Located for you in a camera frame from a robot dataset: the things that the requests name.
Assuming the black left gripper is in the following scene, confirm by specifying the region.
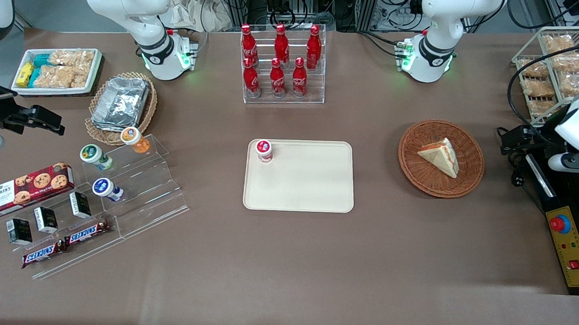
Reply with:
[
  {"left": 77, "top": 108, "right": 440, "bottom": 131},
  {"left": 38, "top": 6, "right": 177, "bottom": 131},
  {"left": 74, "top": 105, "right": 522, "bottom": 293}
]
[{"left": 496, "top": 124, "right": 565, "bottom": 159}]

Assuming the round brown wicker basket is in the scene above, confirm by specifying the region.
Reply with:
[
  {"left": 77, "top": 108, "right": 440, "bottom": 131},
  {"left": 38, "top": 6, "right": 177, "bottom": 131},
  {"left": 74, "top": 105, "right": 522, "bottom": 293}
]
[{"left": 396, "top": 119, "right": 487, "bottom": 200}]

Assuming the beige plastic serving tray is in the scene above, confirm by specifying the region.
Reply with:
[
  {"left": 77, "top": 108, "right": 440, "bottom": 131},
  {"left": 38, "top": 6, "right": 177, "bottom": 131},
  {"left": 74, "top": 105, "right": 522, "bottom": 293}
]
[{"left": 242, "top": 137, "right": 357, "bottom": 215}]

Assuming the yellow snack packet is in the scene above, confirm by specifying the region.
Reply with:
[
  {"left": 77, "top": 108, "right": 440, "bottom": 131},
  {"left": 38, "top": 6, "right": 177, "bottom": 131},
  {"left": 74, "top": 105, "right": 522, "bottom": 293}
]
[{"left": 16, "top": 62, "right": 35, "bottom": 88}]

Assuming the clear acrylic bottle rack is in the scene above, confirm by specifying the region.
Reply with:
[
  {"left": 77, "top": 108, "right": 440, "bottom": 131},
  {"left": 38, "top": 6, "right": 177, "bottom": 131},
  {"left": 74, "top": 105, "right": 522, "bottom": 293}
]
[{"left": 238, "top": 21, "right": 328, "bottom": 108}]

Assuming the green-lidded yogurt cup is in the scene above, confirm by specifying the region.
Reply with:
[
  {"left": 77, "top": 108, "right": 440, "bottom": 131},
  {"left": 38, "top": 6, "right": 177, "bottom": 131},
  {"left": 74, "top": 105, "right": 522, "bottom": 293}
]
[{"left": 79, "top": 143, "right": 115, "bottom": 171}]

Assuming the stack of foil containers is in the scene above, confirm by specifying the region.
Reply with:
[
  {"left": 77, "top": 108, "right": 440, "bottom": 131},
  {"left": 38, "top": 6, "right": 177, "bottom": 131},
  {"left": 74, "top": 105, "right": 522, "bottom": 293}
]
[{"left": 90, "top": 76, "right": 151, "bottom": 133}]

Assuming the beige cloth bag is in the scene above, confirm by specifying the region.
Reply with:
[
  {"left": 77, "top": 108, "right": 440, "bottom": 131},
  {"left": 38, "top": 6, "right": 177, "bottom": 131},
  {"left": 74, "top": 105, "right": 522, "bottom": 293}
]
[{"left": 159, "top": 0, "right": 234, "bottom": 34}]

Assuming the oval light wicker basket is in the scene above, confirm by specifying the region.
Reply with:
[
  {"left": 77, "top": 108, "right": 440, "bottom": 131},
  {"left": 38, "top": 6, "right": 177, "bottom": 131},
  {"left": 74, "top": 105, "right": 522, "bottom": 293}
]
[{"left": 83, "top": 70, "right": 160, "bottom": 148}]

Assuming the white wire shelf rack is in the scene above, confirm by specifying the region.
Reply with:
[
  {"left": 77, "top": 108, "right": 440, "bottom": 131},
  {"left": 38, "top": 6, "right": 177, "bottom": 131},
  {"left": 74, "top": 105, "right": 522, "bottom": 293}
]
[{"left": 509, "top": 23, "right": 579, "bottom": 130}]

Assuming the clear acrylic step stand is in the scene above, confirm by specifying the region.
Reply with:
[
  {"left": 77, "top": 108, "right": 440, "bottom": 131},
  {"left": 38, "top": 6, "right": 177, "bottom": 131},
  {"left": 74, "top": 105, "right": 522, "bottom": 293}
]
[
  {"left": 0, "top": 186, "right": 127, "bottom": 284},
  {"left": 78, "top": 131, "right": 194, "bottom": 242}
]

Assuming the yellow emergency stop control box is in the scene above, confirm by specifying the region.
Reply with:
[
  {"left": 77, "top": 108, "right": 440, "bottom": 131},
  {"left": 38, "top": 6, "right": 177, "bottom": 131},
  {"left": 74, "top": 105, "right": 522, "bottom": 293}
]
[{"left": 542, "top": 205, "right": 579, "bottom": 289}]

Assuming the small black carton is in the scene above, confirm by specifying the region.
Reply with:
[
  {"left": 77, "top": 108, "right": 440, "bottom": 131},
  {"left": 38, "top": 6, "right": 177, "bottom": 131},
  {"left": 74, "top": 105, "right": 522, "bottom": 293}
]
[
  {"left": 5, "top": 218, "right": 34, "bottom": 246},
  {"left": 68, "top": 191, "right": 94, "bottom": 220},
  {"left": 32, "top": 206, "right": 60, "bottom": 235}
]

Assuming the white rectangular snack tray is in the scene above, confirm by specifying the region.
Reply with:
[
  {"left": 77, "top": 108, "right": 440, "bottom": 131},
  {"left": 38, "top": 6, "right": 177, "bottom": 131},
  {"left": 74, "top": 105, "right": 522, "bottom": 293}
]
[{"left": 11, "top": 45, "right": 104, "bottom": 100}]

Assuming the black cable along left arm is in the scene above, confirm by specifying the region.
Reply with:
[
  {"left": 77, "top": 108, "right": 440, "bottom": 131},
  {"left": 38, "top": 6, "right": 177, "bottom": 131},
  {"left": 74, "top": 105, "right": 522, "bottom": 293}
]
[{"left": 504, "top": 37, "right": 579, "bottom": 132}]

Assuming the black appliance housing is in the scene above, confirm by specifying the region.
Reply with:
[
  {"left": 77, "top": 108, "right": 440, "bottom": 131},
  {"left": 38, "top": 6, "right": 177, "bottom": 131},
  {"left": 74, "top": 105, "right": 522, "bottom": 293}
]
[{"left": 519, "top": 143, "right": 579, "bottom": 296}]

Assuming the black power cable with plug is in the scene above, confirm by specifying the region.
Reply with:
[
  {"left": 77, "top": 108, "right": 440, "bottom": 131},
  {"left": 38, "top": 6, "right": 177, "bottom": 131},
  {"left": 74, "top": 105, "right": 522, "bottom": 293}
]
[{"left": 509, "top": 170, "right": 549, "bottom": 214}]

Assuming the red Walkers cookie box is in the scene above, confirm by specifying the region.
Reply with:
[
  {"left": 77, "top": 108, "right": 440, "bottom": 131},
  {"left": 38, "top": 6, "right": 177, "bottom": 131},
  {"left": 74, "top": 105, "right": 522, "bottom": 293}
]
[{"left": 0, "top": 160, "right": 76, "bottom": 223}]

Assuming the red-lidded yogurt cup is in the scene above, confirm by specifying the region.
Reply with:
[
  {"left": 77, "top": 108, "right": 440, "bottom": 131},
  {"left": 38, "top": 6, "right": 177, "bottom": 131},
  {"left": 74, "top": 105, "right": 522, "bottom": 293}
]
[{"left": 255, "top": 140, "right": 274, "bottom": 164}]

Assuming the rice cracker snack pack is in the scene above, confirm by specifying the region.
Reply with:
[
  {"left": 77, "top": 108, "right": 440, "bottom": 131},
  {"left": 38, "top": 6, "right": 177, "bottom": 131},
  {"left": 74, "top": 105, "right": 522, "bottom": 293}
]
[
  {"left": 48, "top": 48, "right": 96, "bottom": 69},
  {"left": 33, "top": 64, "right": 89, "bottom": 91}
]

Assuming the clear bagged cracker pack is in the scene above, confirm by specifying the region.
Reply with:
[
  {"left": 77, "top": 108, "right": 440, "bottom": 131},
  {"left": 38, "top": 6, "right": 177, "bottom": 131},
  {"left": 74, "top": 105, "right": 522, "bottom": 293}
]
[
  {"left": 517, "top": 57, "right": 552, "bottom": 80},
  {"left": 520, "top": 77, "right": 557, "bottom": 100},
  {"left": 540, "top": 34, "right": 577, "bottom": 55},
  {"left": 550, "top": 51, "right": 579, "bottom": 74},
  {"left": 526, "top": 97, "right": 562, "bottom": 119},
  {"left": 558, "top": 72, "right": 579, "bottom": 98}
]

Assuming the aluminium profile frame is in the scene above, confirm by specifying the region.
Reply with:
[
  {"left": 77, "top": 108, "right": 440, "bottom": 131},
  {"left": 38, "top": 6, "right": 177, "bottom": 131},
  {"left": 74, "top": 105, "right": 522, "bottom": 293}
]
[{"left": 219, "top": 0, "right": 381, "bottom": 35}]

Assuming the Snickers chocolate bar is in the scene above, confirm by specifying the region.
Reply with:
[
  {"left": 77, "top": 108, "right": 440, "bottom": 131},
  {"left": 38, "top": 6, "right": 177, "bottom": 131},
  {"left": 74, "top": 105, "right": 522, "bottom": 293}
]
[
  {"left": 63, "top": 219, "right": 112, "bottom": 249},
  {"left": 21, "top": 239, "right": 67, "bottom": 271}
]

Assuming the triangular sandwich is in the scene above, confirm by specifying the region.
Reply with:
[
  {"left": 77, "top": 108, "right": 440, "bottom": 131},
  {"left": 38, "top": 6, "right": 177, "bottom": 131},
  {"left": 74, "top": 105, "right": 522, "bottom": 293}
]
[{"left": 416, "top": 136, "right": 462, "bottom": 179}]

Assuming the orange-lidded yogurt cup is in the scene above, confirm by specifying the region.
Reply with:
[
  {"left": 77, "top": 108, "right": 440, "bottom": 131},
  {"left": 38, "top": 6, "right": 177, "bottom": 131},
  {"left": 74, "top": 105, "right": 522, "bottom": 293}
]
[{"left": 120, "top": 126, "right": 151, "bottom": 155}]

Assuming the blue-lidded yogurt cup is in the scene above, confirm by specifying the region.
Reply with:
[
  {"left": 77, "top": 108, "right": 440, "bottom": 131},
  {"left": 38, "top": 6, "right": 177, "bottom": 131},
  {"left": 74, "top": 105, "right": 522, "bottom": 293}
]
[{"left": 91, "top": 177, "right": 124, "bottom": 203}]

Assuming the red cola bottle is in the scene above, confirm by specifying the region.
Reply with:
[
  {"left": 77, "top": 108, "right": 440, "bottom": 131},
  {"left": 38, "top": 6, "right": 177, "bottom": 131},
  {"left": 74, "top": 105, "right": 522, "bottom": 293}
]
[
  {"left": 305, "top": 24, "right": 323, "bottom": 70},
  {"left": 242, "top": 57, "right": 263, "bottom": 99},
  {"left": 269, "top": 58, "right": 288, "bottom": 99},
  {"left": 239, "top": 24, "right": 260, "bottom": 67},
  {"left": 273, "top": 23, "right": 291, "bottom": 66},
  {"left": 291, "top": 57, "right": 309, "bottom": 98}
]

